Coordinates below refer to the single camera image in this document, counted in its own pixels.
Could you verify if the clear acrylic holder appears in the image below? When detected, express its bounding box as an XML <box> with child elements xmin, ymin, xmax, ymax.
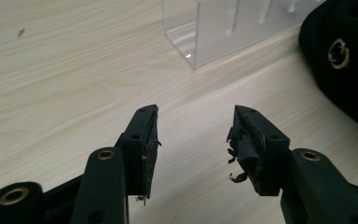
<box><xmin>160</xmin><ymin>0</ymin><xmax>327</xmax><ymax>70</ymax></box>

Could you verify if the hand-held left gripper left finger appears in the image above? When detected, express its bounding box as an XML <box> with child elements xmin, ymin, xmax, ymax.
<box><xmin>114</xmin><ymin>104</ymin><xmax>163</xmax><ymax>206</ymax></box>

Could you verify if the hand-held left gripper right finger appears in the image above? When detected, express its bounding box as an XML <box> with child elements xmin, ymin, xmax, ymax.
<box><xmin>226</xmin><ymin>105</ymin><xmax>292</xmax><ymax>197</ymax></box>

